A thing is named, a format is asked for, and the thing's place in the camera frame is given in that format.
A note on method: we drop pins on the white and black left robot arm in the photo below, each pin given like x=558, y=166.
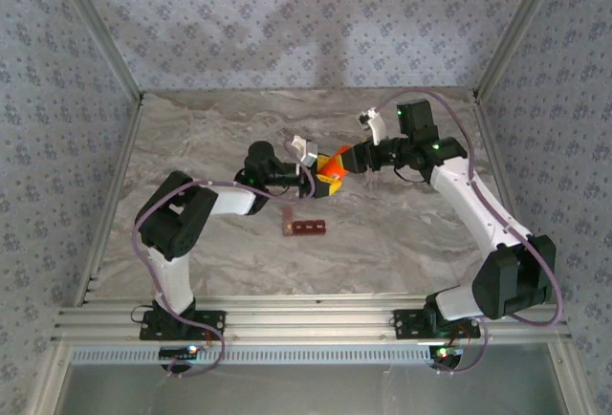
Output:
x=229, y=200

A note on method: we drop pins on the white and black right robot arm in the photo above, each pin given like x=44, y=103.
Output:
x=468, y=204

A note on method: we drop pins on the aluminium base frame rail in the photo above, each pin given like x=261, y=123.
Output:
x=311, y=319

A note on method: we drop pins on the grey metal panel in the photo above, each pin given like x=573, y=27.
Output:
x=311, y=391

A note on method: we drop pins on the dark red pill organizer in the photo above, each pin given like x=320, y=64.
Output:
x=308, y=228

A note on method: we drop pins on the aluminium table side rail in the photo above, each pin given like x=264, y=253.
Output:
x=500, y=171
x=112, y=195

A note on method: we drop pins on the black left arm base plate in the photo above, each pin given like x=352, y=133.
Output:
x=212, y=321

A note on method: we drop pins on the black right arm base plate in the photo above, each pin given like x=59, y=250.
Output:
x=406, y=324

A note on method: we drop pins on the orange pill bottle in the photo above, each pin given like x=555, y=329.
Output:
x=332, y=166

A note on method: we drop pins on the small circuit board with LED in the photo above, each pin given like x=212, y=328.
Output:
x=179, y=352
x=449, y=353

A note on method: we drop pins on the aluminium corner post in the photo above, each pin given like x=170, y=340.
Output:
x=98, y=28
x=518, y=28

